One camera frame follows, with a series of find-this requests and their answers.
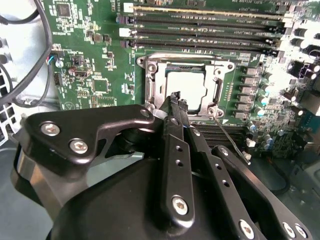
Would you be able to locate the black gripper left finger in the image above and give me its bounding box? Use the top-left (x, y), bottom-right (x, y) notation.
top-left (22, 91), bottom-right (196, 235)

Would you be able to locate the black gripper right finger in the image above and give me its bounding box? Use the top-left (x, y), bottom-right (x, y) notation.
top-left (179, 99), bottom-right (313, 240)

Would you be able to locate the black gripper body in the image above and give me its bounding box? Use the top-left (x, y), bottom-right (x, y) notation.
top-left (49, 156), bottom-right (238, 240)

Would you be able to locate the metal socket cover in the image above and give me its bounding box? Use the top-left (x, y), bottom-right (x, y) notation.
top-left (146, 58), bottom-right (225, 118)

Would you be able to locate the silver green CPU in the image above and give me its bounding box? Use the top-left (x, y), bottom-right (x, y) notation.
top-left (164, 71), bottom-right (210, 112)

